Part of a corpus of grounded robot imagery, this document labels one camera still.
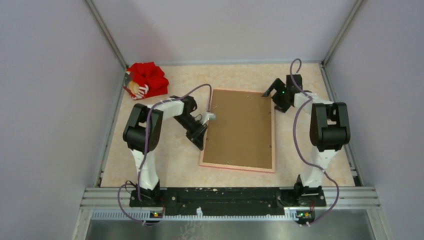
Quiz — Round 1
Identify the pink wooden picture frame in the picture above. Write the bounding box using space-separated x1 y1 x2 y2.
198 88 277 174

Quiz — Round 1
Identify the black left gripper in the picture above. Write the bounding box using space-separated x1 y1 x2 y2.
173 115 209 151

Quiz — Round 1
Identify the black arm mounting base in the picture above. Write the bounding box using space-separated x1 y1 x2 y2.
129 187 327 216

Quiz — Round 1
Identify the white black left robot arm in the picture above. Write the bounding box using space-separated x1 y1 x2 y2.
122 95 216 207

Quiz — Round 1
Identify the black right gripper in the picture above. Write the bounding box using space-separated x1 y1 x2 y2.
260 79 290 114

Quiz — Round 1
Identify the red plush toy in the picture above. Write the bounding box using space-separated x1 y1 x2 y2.
123 62 169 100

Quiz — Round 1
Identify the grey cable duct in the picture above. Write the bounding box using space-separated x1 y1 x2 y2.
91 208 312 222

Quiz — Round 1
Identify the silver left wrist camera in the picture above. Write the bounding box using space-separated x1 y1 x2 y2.
201 112 216 124

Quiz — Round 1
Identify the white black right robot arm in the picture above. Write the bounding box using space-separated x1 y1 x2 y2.
263 74 351 206

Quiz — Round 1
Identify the aluminium front rail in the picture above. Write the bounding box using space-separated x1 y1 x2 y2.
80 186 381 209

